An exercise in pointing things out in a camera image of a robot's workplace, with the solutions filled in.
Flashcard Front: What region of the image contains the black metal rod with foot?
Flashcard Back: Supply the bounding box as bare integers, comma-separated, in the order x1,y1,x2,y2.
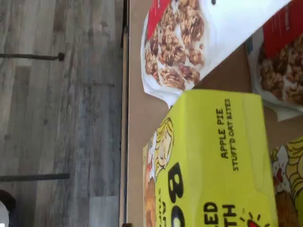
0,52,65,61

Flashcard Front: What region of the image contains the cranberry pecan granola bag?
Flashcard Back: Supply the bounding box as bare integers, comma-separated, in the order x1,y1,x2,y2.
246,16,303,122
141,0,299,110

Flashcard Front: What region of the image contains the green Bobo's apple pie box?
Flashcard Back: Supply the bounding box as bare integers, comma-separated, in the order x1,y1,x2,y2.
143,89,279,227
269,136,303,227

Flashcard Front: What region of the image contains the brown shelf board with bags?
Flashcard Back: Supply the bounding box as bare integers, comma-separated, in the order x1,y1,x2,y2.
127,0,303,227

